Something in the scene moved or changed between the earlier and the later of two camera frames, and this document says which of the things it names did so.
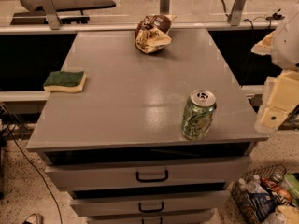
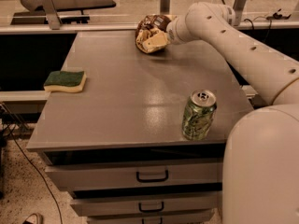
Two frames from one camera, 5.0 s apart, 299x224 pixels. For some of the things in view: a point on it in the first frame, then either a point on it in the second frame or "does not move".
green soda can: x=198 y=114 does not move
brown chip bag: x=152 y=33 does not move
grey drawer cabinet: x=119 y=145 does not move
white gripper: x=288 y=47 to x=172 y=32
